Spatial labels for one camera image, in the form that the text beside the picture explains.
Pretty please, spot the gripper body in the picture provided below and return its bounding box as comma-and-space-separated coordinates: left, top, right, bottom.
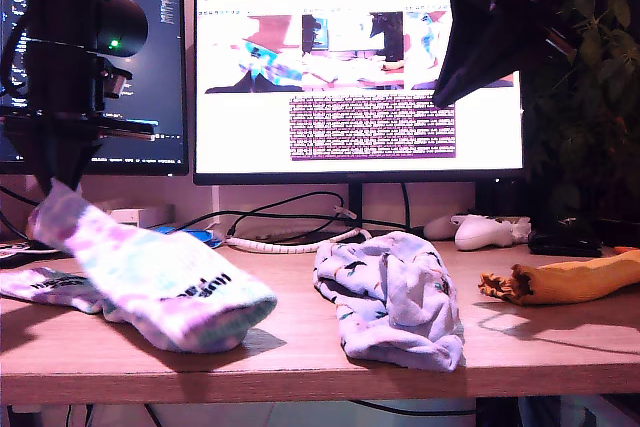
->
0, 71, 156, 142

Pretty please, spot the pastel tie-dye sock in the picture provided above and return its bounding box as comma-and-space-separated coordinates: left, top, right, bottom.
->
0, 266, 151, 324
28, 179, 279, 354

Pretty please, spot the pale blue toucan sock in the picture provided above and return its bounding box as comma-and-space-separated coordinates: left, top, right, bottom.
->
344, 230, 464, 343
313, 240, 466, 373

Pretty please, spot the yellow frilly-cuff sock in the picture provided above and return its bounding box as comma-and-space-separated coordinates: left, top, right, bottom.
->
478, 249, 640, 306

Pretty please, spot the white box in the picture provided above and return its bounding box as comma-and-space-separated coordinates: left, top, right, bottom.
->
109, 205, 176, 229

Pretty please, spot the monitor showing dark code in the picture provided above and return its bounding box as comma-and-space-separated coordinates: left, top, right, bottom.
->
0, 0, 190, 178

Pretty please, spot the printed magazine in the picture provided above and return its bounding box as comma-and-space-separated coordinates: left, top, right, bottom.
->
0, 240, 61, 268

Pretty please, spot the green leafy houseplant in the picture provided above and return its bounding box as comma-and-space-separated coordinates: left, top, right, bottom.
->
519, 0, 640, 228

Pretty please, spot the blue pouch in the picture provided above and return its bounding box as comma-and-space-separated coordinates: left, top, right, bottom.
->
152, 227, 224, 251

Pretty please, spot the monitor showing white screen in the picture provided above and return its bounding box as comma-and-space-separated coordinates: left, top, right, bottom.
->
192, 0, 526, 186

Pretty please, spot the white game controller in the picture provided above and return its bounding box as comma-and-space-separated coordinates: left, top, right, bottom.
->
423, 214, 531, 252

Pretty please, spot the black monitor stand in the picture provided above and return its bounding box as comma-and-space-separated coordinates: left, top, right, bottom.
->
299, 183, 417, 253

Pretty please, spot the black pouch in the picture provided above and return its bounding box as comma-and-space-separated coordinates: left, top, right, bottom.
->
528, 229, 604, 259

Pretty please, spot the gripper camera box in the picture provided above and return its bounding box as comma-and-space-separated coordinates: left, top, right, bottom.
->
99, 69, 134, 99

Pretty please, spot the black monitor cable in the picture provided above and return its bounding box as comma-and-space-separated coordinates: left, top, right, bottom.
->
399, 183, 413, 234

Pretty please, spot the black desk cable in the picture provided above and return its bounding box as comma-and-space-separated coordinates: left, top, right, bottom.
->
219, 190, 347, 244
164, 210, 414, 236

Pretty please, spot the white spiral cable wrap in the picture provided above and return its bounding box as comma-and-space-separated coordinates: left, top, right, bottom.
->
225, 227, 374, 255

